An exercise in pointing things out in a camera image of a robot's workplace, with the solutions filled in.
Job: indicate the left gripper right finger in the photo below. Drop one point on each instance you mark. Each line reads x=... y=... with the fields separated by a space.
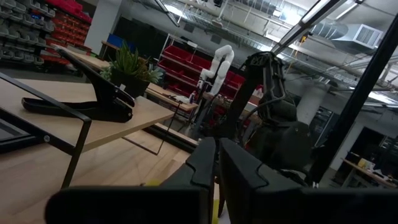
x=311 y=207

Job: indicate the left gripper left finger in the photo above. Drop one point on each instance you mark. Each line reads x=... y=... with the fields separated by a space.
x=124 y=205

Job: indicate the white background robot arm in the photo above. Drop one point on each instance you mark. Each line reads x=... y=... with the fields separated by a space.
x=217 y=71

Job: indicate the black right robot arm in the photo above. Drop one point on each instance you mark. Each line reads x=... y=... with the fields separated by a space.
x=273 y=109

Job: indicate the cluttered background workbench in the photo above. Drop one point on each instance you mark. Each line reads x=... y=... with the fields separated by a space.
x=367 y=169

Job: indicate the small wooden riser shelf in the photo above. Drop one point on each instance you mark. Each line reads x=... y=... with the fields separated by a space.
x=146 y=112

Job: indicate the black stapler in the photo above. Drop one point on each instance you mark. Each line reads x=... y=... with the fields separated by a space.
x=105 y=109

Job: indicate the wooden background workbench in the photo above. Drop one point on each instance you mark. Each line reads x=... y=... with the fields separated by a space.
x=168 y=95

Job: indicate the potted succulent plant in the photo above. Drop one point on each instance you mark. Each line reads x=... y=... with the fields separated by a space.
x=130 y=81

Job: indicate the red bin storage rack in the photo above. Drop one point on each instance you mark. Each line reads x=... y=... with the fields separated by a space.
x=183 y=56

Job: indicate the blue panel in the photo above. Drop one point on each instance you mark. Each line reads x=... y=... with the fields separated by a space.
x=121 y=42

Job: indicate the white ceiling air vent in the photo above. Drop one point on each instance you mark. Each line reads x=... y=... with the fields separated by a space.
x=367 y=35

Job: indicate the overhead LED light bar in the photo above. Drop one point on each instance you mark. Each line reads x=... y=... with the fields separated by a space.
x=311 y=23

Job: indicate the grey and red bin rack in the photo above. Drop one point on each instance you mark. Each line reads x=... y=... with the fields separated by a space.
x=25 y=31

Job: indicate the black aluminium rig frame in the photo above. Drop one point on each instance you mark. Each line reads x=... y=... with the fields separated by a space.
x=357 y=99

